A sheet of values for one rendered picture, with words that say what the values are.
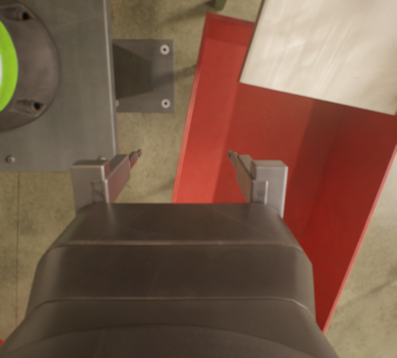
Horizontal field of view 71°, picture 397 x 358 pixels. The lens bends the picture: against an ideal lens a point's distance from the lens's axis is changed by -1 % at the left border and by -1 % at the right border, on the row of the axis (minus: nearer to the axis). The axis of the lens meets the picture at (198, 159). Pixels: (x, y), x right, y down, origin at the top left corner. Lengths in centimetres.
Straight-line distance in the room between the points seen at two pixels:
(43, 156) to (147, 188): 100
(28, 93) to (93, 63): 8
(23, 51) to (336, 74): 39
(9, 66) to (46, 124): 10
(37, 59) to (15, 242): 145
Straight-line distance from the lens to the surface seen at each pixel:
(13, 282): 188
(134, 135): 130
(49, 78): 35
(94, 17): 36
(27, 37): 35
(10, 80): 31
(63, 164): 39
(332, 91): 48
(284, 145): 77
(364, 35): 45
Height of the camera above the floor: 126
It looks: 75 degrees down
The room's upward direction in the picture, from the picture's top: 175 degrees clockwise
